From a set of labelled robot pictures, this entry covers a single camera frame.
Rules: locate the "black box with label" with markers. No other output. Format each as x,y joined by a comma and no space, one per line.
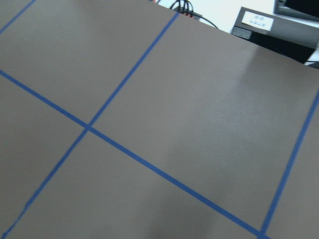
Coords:
289,38

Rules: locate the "black monitor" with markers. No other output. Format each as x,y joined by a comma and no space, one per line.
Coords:
297,7

